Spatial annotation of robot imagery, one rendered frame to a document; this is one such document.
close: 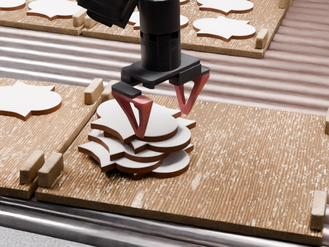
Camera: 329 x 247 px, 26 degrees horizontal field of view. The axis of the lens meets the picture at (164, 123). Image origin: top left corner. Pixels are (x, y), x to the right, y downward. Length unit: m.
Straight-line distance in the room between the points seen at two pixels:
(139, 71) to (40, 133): 0.26
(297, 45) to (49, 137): 0.65
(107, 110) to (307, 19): 0.77
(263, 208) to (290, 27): 0.77
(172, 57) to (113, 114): 0.17
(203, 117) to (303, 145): 0.18
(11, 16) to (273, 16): 0.62
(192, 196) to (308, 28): 0.79
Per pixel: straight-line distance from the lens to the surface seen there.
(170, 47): 0.99
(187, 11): 1.73
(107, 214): 1.02
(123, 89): 1.00
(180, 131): 1.09
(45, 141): 1.17
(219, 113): 1.24
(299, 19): 1.77
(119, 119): 1.11
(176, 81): 1.01
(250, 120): 1.23
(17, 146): 1.17
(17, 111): 1.25
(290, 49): 1.59
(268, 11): 1.75
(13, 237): 1.00
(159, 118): 1.11
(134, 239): 0.97
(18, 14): 1.74
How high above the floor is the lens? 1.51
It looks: 28 degrees down
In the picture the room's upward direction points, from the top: straight up
